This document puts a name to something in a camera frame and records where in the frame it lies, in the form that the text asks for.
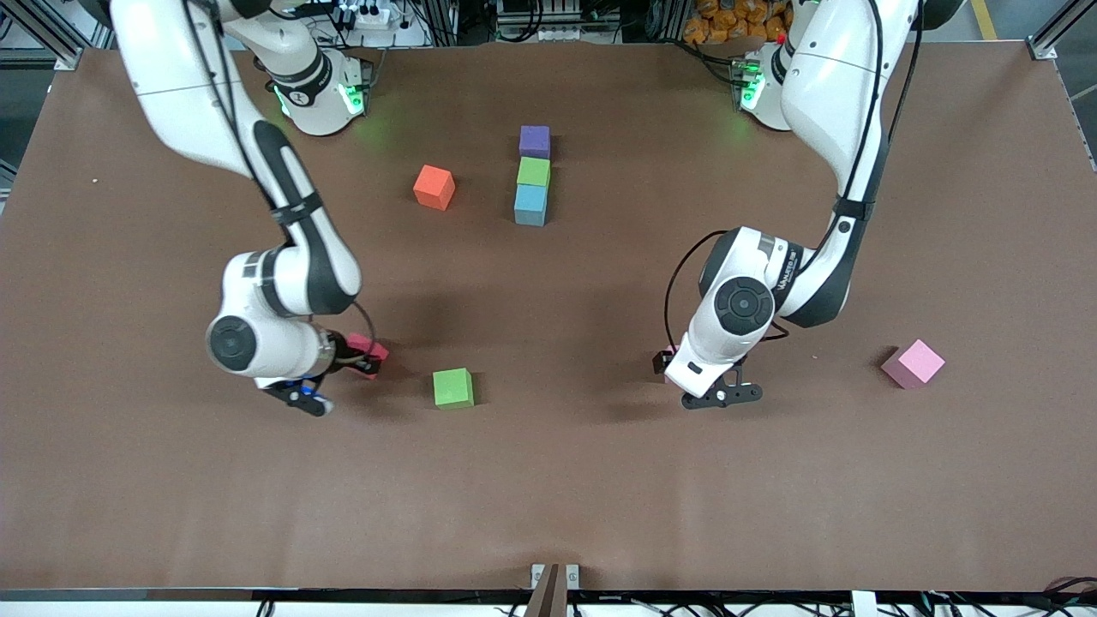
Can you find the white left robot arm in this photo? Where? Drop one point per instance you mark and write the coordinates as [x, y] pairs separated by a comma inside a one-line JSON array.
[[823, 94]]

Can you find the brown wooden strip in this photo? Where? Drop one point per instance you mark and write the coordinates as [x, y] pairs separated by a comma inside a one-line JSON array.
[[548, 600]]

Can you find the silver aluminium frame post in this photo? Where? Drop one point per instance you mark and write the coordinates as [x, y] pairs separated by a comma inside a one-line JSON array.
[[67, 62], [1044, 47]]

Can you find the orange foam block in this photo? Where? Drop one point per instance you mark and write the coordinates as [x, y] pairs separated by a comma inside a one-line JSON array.
[[434, 187]]

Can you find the black electronics rack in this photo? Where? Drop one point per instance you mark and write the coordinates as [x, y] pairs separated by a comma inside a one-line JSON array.
[[548, 17]]

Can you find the red foam block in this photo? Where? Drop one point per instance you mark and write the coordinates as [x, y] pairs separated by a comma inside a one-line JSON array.
[[368, 344]]

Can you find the white power strip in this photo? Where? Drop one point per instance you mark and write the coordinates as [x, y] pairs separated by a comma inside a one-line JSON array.
[[370, 14]]

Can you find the blue foam block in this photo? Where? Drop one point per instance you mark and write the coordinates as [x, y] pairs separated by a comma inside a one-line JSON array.
[[530, 206]]

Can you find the small white box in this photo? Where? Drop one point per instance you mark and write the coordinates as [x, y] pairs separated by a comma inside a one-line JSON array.
[[864, 604]]

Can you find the silver metal bracket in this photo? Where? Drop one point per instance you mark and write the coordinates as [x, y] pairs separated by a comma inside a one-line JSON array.
[[537, 574]]

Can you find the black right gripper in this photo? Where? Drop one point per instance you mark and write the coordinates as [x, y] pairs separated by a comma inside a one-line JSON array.
[[344, 360]]

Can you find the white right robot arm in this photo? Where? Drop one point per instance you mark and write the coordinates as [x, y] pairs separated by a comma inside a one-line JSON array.
[[291, 274]]

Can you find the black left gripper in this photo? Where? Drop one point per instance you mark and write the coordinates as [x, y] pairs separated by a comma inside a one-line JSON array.
[[661, 362]]

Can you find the green foam block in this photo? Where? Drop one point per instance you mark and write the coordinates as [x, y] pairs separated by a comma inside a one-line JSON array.
[[452, 387], [533, 171]]

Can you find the purple foam block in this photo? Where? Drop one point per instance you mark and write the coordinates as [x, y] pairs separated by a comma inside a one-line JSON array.
[[535, 141]]

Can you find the orange mesh bag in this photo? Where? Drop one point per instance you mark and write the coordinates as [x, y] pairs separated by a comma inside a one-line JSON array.
[[728, 17]]

